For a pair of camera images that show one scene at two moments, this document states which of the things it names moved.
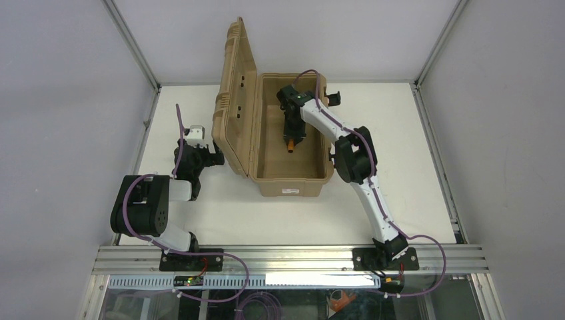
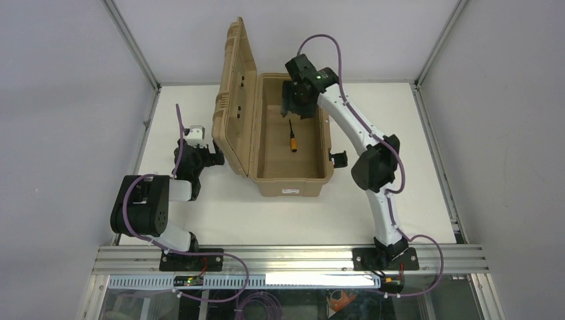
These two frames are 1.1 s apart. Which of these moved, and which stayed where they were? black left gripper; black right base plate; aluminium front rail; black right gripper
Moved: black right gripper
Stayed: black left gripper; black right base plate; aluminium front rail
